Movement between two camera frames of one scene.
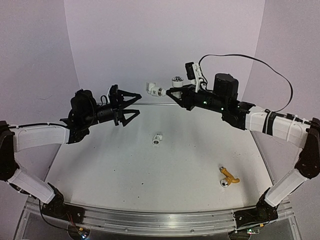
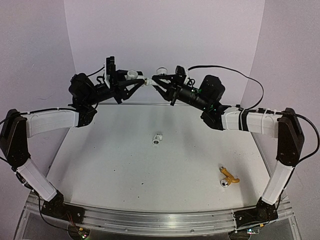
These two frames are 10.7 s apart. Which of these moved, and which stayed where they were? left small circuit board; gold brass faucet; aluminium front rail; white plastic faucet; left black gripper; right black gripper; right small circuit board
Moved: left black gripper; right black gripper; white plastic faucet
Stayed: gold brass faucet; left small circuit board; aluminium front rail; right small circuit board
